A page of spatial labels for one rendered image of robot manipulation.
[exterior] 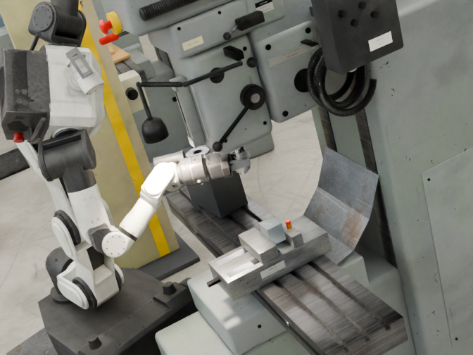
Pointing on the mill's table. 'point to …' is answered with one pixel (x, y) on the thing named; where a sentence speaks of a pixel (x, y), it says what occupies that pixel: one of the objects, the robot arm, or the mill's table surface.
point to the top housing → (131, 12)
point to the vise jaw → (258, 245)
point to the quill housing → (224, 95)
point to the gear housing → (212, 27)
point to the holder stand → (217, 189)
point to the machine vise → (231, 285)
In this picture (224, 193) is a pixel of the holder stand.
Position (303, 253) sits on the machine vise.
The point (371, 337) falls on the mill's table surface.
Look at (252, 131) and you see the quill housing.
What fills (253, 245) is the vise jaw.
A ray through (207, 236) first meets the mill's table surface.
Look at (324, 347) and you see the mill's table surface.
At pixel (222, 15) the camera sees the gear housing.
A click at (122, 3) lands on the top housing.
